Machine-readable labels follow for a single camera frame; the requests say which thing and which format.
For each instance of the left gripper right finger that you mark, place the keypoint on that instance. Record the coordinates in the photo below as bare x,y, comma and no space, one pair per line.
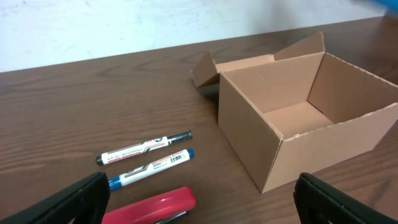
319,203

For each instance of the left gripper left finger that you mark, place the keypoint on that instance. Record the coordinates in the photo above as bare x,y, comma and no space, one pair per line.
82,202

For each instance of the cardboard box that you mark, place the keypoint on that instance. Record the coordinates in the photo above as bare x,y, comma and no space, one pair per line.
298,110

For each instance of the blue whiteboard marker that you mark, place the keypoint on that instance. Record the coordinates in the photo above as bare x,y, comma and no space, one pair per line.
150,169

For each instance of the black whiteboard marker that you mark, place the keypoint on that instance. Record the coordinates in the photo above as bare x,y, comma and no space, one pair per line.
141,148

